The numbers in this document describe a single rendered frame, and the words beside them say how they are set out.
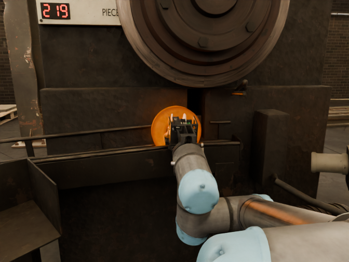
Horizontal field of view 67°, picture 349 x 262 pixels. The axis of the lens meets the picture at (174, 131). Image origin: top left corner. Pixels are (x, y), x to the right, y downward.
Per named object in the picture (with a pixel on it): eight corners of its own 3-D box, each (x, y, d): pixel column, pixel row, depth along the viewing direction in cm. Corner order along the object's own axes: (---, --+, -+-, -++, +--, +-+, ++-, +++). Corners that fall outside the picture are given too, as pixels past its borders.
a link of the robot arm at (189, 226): (227, 245, 59) (233, 209, 53) (177, 250, 57) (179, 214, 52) (217, 218, 66) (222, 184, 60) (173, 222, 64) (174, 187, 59)
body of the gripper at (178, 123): (195, 114, 71) (205, 136, 60) (192, 141, 75) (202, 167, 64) (166, 115, 70) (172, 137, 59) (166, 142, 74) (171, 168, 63)
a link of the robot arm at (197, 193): (179, 220, 51) (181, 186, 46) (173, 183, 60) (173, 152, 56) (219, 217, 51) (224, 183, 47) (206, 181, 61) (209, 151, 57)
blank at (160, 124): (147, 108, 80) (147, 110, 77) (196, 102, 82) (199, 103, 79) (154, 157, 83) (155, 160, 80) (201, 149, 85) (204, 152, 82)
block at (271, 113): (247, 174, 94) (252, 108, 88) (268, 173, 95) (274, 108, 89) (260, 187, 84) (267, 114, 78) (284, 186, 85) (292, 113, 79)
